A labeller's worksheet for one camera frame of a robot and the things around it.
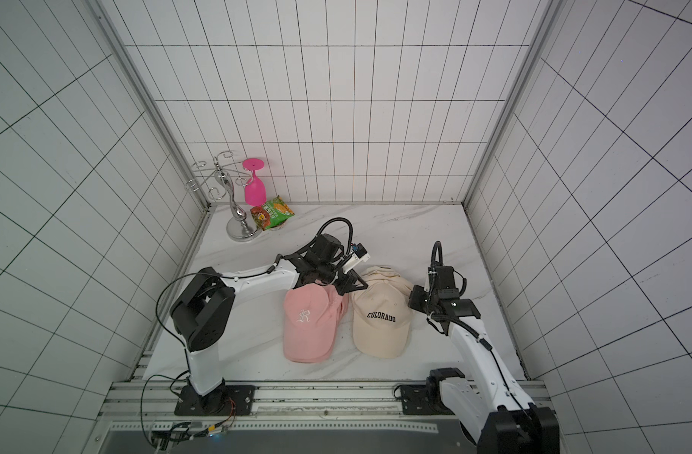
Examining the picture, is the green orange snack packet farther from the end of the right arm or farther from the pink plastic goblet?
the end of the right arm

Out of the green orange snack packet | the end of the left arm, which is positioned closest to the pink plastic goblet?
the green orange snack packet

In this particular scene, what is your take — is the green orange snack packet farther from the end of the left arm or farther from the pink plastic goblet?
the end of the left arm

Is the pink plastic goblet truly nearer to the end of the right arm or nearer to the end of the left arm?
the end of the left arm

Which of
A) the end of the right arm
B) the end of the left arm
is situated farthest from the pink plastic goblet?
the end of the right arm

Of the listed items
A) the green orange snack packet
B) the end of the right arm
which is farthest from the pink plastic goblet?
the end of the right arm

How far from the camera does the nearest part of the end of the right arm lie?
1.88 feet
